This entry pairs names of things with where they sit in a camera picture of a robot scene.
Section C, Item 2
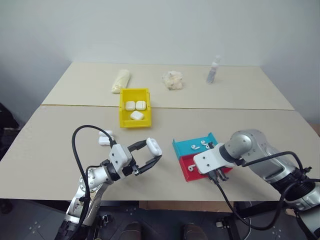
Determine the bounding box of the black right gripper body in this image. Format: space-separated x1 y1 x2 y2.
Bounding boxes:
206 168 222 185

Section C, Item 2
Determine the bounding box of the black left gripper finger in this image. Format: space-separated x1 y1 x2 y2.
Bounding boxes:
136 154 163 176
127 140 149 154

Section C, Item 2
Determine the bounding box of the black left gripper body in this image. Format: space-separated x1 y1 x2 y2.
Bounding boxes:
125 147 141 177

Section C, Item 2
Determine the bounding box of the yellow plastic bin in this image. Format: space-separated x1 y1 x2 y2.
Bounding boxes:
118 87 154 129

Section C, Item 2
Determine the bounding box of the red plastic tray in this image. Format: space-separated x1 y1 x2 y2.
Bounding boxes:
178 154 234 183

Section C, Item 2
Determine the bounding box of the blue plastic tray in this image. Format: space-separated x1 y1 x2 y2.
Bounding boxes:
172 131 219 161

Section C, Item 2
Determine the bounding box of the rolled pale yellow plastic bag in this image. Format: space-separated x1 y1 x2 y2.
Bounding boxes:
110 68 132 95

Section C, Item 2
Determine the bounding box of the clear spray bottle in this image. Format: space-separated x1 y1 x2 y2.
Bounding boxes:
205 55 222 85

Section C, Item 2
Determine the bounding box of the crumpled clear plastic bag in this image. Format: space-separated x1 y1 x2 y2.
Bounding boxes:
160 70 185 91

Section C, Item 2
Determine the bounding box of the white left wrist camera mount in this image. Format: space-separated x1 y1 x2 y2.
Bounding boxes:
108 144 134 179

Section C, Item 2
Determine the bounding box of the black table frame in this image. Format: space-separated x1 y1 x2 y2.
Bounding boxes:
231 200 286 240

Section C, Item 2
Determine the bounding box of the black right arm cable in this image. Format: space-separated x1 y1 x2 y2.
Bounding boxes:
211 150 313 231

